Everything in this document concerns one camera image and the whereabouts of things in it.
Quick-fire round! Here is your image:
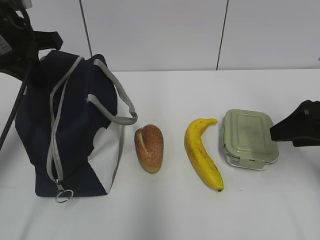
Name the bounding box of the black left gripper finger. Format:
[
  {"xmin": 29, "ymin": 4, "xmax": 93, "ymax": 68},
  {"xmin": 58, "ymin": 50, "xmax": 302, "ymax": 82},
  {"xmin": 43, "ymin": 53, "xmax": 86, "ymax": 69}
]
[{"xmin": 34, "ymin": 31, "xmax": 62, "ymax": 50}]

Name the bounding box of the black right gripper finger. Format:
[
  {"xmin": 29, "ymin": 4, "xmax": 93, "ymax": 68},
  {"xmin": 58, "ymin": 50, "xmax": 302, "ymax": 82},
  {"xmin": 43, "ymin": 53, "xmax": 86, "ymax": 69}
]
[{"xmin": 269, "ymin": 100, "xmax": 320, "ymax": 147}]

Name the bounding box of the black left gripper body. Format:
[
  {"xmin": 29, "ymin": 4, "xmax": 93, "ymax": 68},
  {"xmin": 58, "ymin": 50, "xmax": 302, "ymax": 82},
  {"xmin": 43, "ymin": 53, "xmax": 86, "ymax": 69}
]
[{"xmin": 0, "ymin": 0, "xmax": 40, "ymax": 83}]

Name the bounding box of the green lidded glass container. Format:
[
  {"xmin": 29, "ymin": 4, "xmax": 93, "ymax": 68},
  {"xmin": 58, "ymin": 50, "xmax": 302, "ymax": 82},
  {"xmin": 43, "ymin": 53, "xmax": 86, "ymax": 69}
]
[{"xmin": 222, "ymin": 109, "xmax": 279, "ymax": 171}]

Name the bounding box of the navy blue lunch bag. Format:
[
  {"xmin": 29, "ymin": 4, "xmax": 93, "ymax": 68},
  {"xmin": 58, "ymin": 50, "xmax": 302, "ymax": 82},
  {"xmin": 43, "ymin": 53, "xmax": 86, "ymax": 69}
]
[{"xmin": 15, "ymin": 50, "xmax": 138, "ymax": 203}]

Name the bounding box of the yellow banana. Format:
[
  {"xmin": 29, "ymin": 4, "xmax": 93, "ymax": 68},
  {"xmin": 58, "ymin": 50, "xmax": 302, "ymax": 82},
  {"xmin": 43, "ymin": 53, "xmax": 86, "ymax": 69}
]
[{"xmin": 184, "ymin": 118, "xmax": 224, "ymax": 192}]

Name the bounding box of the brown bread roll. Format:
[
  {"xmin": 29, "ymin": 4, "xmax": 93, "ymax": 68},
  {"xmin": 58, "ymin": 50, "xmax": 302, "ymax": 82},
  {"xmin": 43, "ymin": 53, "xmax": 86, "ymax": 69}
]
[{"xmin": 134, "ymin": 124, "xmax": 164, "ymax": 174}]

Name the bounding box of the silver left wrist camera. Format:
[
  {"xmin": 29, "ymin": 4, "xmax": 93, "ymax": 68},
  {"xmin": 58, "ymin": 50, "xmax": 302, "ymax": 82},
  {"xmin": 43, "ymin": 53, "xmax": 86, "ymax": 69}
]
[{"xmin": 21, "ymin": 0, "xmax": 33, "ymax": 9}]

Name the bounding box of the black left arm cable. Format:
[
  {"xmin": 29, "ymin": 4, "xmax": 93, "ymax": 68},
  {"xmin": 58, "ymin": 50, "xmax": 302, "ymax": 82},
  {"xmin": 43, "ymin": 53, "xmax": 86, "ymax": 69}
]
[{"xmin": 0, "ymin": 7, "xmax": 36, "ymax": 148}]

